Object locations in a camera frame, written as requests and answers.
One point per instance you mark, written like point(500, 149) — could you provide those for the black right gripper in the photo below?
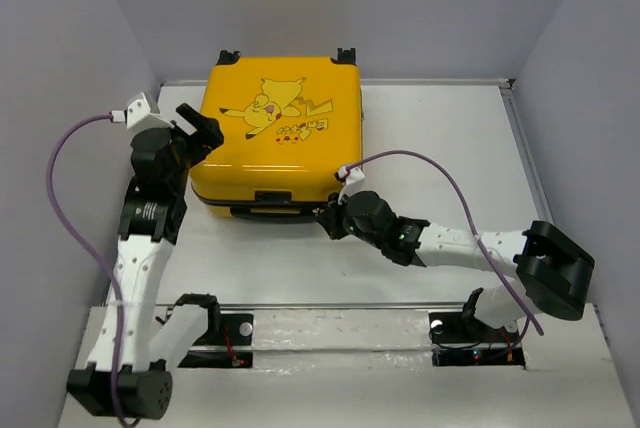
point(337, 213)

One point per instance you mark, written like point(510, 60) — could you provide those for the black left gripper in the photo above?
point(210, 132)

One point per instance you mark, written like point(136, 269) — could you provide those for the yellow hard-shell suitcase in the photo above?
point(289, 124)

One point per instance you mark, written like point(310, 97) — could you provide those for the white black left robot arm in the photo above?
point(128, 373)

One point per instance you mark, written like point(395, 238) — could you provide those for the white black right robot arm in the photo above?
point(540, 269)

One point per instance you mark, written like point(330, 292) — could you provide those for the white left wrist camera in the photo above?
point(141, 113)

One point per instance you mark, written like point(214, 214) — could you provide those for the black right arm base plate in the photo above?
point(457, 342)

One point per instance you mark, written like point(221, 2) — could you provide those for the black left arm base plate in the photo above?
point(228, 348)

